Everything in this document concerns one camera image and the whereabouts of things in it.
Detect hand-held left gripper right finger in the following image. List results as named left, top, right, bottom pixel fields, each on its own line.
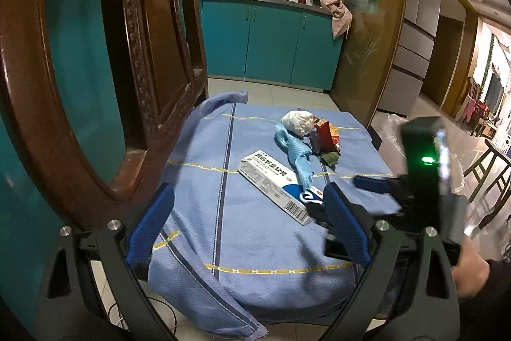
left=323, top=183, right=460, bottom=341

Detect red snack wrapper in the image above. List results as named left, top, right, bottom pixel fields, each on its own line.
left=309, top=117, right=342, bottom=154

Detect white ointment box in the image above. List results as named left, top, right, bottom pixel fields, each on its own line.
left=238, top=150, right=320, bottom=227

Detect small blue white packet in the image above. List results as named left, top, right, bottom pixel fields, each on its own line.
left=299, top=187, right=323, bottom=205

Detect blue striped cloth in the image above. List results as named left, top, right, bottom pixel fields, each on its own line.
left=148, top=89, right=402, bottom=340

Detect carved wooden chair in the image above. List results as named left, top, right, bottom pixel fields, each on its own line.
left=0, top=0, right=208, bottom=230

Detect dark wooden stool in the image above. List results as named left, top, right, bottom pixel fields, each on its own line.
left=459, top=137, right=511, bottom=230

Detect person's right hand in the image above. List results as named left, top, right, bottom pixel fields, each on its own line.
left=453, top=241, right=492, bottom=299

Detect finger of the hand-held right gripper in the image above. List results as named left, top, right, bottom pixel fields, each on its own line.
left=305, top=201, right=349, bottom=262
left=353, top=174, right=406, bottom=200

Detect pink chairs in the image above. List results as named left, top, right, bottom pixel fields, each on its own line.
left=455, top=77, right=492, bottom=135

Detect television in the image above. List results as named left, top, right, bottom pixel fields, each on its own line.
left=485, top=63, right=506, bottom=114

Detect wooden glass door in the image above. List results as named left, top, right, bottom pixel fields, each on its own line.
left=331, top=0, right=410, bottom=126

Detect teal side cabinet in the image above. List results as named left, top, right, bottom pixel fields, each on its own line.
left=0, top=0, right=128, bottom=310

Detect teal stove cabinet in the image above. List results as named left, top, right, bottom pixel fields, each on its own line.
left=198, top=0, right=344, bottom=92

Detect white tissue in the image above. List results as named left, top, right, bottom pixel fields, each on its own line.
left=280, top=110, right=317, bottom=136

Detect pink towel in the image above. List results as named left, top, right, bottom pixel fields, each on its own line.
left=320, top=0, right=353, bottom=40

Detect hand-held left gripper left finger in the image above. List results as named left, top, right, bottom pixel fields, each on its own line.
left=40, top=183, right=176, bottom=341

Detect blue face mask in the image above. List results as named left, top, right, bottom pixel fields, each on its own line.
left=275, top=123, right=317, bottom=193

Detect silver refrigerator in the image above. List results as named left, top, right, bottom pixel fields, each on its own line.
left=377, top=0, right=444, bottom=116

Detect small green wrapper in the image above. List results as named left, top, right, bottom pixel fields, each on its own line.
left=317, top=151, right=340, bottom=167

